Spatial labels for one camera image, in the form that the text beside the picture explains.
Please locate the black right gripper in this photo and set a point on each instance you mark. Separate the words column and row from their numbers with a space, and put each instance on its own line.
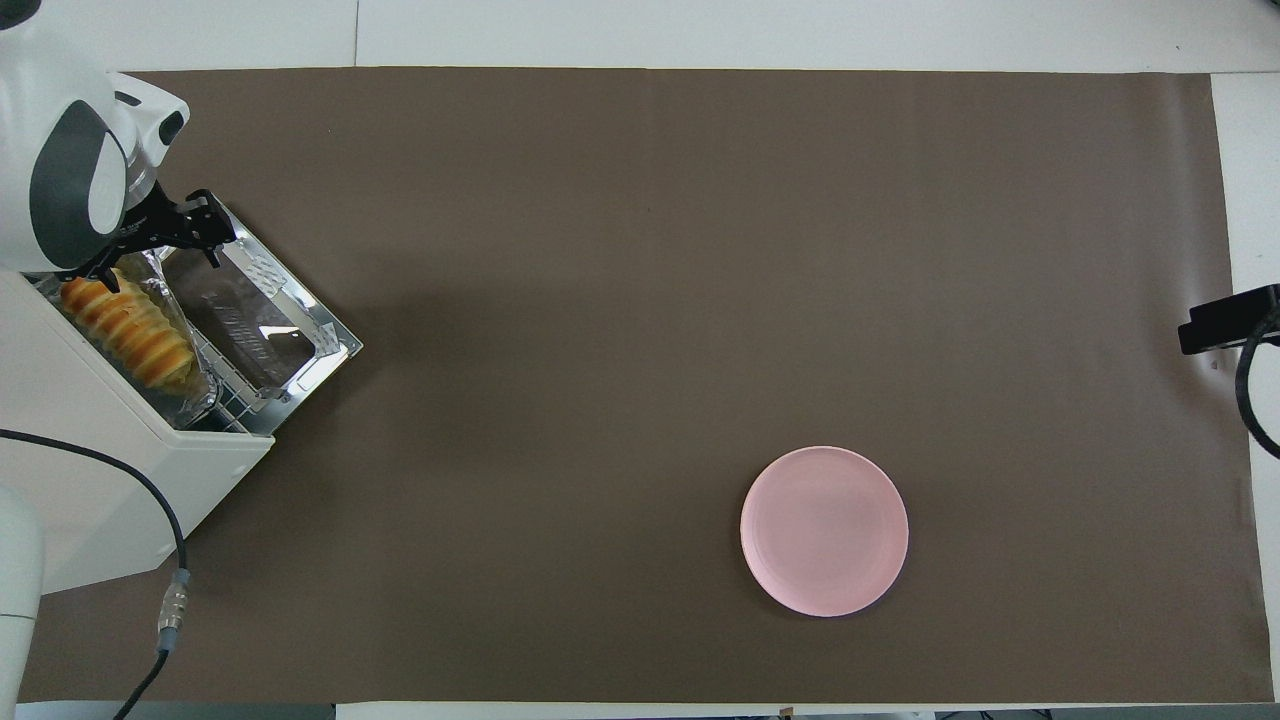
column 1272, row 308

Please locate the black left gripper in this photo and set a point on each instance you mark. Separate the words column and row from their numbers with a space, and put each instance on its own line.
column 158, row 225

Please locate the sliced orange bread loaf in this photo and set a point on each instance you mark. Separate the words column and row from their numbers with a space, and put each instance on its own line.
column 130, row 330

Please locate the aluminium foil tray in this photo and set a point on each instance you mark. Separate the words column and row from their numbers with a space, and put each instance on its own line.
column 200, row 395

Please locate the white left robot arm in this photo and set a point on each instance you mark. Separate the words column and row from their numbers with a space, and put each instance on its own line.
column 70, row 150

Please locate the glass oven door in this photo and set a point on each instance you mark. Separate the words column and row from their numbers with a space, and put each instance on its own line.
column 260, row 320

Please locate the cream white toaster oven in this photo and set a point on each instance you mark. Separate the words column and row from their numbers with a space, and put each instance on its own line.
column 90, row 470

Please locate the pink round plate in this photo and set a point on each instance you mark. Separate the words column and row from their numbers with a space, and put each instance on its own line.
column 825, row 530

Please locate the brown table mat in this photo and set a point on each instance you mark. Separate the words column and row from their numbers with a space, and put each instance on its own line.
column 700, row 250

